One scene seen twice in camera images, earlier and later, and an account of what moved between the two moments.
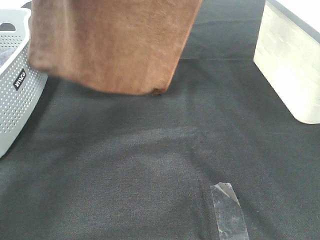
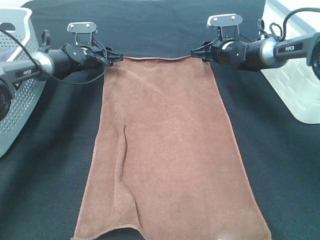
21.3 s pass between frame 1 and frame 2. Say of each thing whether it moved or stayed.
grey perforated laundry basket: stayed
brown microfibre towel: moved
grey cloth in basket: stayed
